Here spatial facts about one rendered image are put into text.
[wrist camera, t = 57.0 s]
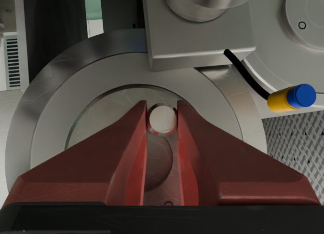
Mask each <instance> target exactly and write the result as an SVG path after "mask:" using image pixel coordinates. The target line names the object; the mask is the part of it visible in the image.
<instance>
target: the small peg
mask: <svg viewBox="0 0 324 234"><path fill-rule="evenodd" d="M146 124H147V128H148V130H149V132H150V133H152V134H154V135H156V136H160V137H165V136H169V135H171V134H173V133H174V132H175V131H176V130H177V128H178V111H177V109H176V108H175V107H174V106H172V105H171V104H168V103H164V102H163V103H157V104H155V105H153V106H152V107H151V108H150V109H149V110H148V112H147V115H146Z"/></svg>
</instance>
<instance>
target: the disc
mask: <svg viewBox="0 0 324 234"><path fill-rule="evenodd" d="M126 52H148V46H147V37H146V29H145V28H131V29H120V30H115V31H109V32H105V33H101V34H98V35H95V36H92V37H90V38H87V39H85V40H83V41H81V42H79V43H77V44H75V45H73V46H71V47H69V48H68V49H66V50H65V51H63V52H62V53H61V54H59V55H58V56H56V57H55V58H54V59H53V60H52V61H50V62H49V63H48V64H47V65H46V66H45V67H44V68H43V69H42V70H41V71H40V72H39V73H38V75H37V76H36V77H35V78H34V79H33V81H32V82H31V83H30V85H29V86H28V88H27V89H26V91H25V92H24V94H23V95H22V97H21V99H20V101H19V103H18V105H17V107H16V110H15V112H14V115H13V118H12V121H11V124H10V127H9V131H8V136H7V141H6V148H5V176H6V183H7V189H8V193H9V192H10V190H11V188H12V186H13V184H14V182H15V181H16V179H17V178H18V176H20V175H22V174H23V173H25V172H27V171H29V170H30V169H29V156H30V146H31V140H32V136H33V132H34V129H35V126H36V123H37V120H38V118H39V116H40V113H41V111H42V110H43V108H44V106H45V104H46V103H47V101H48V100H49V98H50V97H51V95H52V94H53V93H54V92H55V90H56V89H57V88H58V87H59V86H60V85H61V84H62V83H63V82H64V81H65V80H66V79H67V78H68V77H69V76H71V75H72V74H73V73H75V72H76V71H78V70H79V69H81V68H82V67H84V66H86V65H88V64H90V63H92V62H94V61H96V60H99V59H101V58H104V57H106V56H110V55H115V54H119V53H126ZM195 68H196V69H198V70H199V71H200V72H202V73H203V74H204V75H206V76H207V77H208V78H209V79H210V80H211V81H212V82H213V83H214V84H215V85H216V86H217V87H218V88H219V89H220V90H221V92H222V93H223V94H224V95H225V97H226V98H227V100H228V101H229V103H230V104H231V106H232V108H233V110H234V112H235V114H236V116H237V119H238V121H239V124H240V127H241V131H242V135H243V141H244V142H246V143H247V144H249V145H251V146H253V147H255V148H256V149H258V150H260V151H262V152H264V153H265V154H267V143H266V137H265V131H264V127H263V123H262V120H261V117H260V114H259V112H258V109H257V107H256V104H255V102H254V100H253V98H252V96H251V95H250V93H249V91H248V90H247V88H246V86H245V85H244V83H243V82H242V80H241V79H240V78H239V77H238V75H237V74H236V73H235V72H234V71H233V70H232V69H231V68H230V67H229V66H228V65H217V66H206V67H195Z"/></svg>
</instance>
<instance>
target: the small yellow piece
mask: <svg viewBox="0 0 324 234"><path fill-rule="evenodd" d="M223 54H224V55H225V56H226V57H227V58H228V59H229V60H230V61H231V62H232V64H233V65H234V66H235V67H236V69H237V70H238V71H239V73H240V74H241V75H242V77H243V78H244V79H245V80H246V82H247V83H248V84H249V85H250V86H251V87H252V88H253V89H254V90H255V91H256V92H257V93H258V94H259V95H260V96H261V97H263V98H264V99H265V100H267V105H268V107H269V109H270V110H271V111H273V112H275V113H280V112H286V111H292V110H298V109H301V108H305V107H309V106H311V105H312V104H313V103H314V102H315V100H316V92H315V90H314V88H313V87H312V86H311V85H309V84H305V83H304V84H300V85H297V86H290V87H288V88H285V89H282V90H279V91H276V92H273V93H271V94H270V93H268V92H267V91H266V90H265V89H263V88H262V87H261V86H260V85H259V84H258V83H257V82H256V81H255V80H254V78H253V77H252V76H251V75H250V73H249V72H248V71H247V70H246V68H245V67H244V66H243V64H242V63H241V62H240V60H239V59H238V58H237V57H236V56H235V55H234V54H233V53H232V52H231V51H230V50H229V49H225V51H224V53H223Z"/></svg>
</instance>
